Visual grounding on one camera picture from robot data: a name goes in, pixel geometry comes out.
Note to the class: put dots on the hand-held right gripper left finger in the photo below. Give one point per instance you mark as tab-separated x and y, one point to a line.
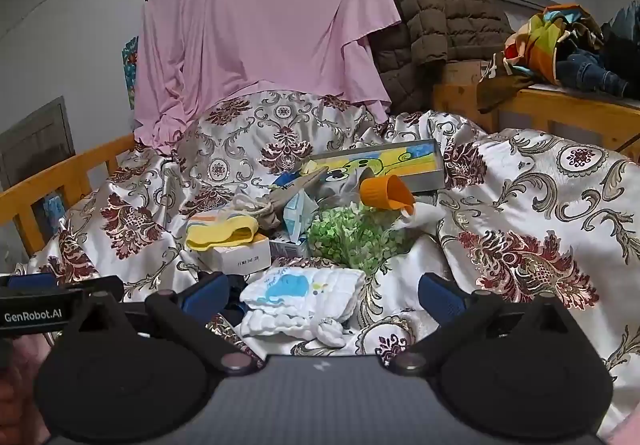
212	297

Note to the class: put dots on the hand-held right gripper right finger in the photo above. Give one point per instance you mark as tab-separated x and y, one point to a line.
440	297

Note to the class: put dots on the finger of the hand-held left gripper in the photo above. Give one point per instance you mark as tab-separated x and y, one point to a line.
90	285

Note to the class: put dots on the yellow striped cloth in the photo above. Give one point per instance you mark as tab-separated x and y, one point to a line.
220	235

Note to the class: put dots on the white whale print cloth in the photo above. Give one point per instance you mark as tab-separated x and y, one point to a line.
300	290

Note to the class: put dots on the white sock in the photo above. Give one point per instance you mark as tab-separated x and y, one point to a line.
330	332

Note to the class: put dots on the light blue packet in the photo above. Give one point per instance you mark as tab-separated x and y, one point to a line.
300	215

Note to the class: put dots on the grey sock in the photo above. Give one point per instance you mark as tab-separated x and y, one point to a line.
287	197

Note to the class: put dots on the blue patterned sock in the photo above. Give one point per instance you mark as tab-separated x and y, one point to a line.
285	180

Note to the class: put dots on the grey cartoon picture tray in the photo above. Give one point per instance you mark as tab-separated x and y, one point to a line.
400	165

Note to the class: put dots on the white orange box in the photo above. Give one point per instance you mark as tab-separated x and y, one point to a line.
240	259

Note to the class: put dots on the bag of green foam pieces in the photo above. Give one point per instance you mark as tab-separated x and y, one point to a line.
350	235

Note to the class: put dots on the orange ribbed cup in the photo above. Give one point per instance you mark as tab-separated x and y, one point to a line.
385	192

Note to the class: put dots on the floral satin blanket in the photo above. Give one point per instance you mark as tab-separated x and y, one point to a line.
525	205

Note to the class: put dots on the grey panel door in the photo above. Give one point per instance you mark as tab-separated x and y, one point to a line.
35	140

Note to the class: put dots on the brown printed cloth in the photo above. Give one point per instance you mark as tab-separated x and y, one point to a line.
500	85

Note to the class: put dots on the blue jeans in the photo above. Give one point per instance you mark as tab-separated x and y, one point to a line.
585	67

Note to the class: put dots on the colourful patchwork cloth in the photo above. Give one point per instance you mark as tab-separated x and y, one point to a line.
540	40

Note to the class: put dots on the pink bed sheet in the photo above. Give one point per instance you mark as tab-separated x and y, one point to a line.
260	15

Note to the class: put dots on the brown puffer jacket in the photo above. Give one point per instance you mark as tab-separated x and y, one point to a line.
440	10

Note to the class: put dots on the dark jacket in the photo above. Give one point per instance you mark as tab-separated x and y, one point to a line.
625	35

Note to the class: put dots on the wooden bed rail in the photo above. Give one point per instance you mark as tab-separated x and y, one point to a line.
60	175

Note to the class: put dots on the blue orange wall poster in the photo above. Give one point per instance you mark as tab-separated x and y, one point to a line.
130	70

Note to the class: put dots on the wooden bunk frame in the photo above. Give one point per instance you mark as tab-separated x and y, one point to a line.
565	115

